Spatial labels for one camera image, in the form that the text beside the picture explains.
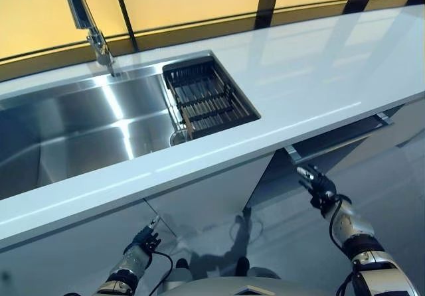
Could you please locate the black dish drying rack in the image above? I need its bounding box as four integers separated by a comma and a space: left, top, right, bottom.
161, 54, 262, 141

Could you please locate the robot left hand dark glove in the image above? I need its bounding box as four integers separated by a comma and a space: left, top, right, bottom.
132, 215, 163, 252

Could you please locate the stainless steel sink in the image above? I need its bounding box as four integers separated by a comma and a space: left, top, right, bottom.
0, 50, 214, 201

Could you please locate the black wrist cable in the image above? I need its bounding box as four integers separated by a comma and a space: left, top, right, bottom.
328, 194, 360, 296
62, 249, 175, 296

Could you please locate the robot right leg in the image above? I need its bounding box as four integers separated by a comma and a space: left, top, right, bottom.
236, 256, 251, 279

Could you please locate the steel sink drain strainer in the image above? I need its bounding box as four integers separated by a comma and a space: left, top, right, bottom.
169, 128, 191, 146

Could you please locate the dishwasher door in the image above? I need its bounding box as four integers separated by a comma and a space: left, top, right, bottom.
244, 111, 400, 211

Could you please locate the robot right hand dark glove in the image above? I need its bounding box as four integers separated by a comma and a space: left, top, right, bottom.
296, 163, 337, 210

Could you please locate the chrome kitchen faucet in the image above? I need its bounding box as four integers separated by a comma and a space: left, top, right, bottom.
59, 0, 116, 78

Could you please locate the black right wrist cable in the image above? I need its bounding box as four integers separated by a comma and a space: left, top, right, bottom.
328, 194, 360, 296

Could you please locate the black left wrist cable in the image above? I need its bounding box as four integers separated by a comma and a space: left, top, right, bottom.
62, 249, 175, 296

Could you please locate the robot torso grey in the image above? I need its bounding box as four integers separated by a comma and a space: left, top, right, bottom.
159, 275, 337, 296

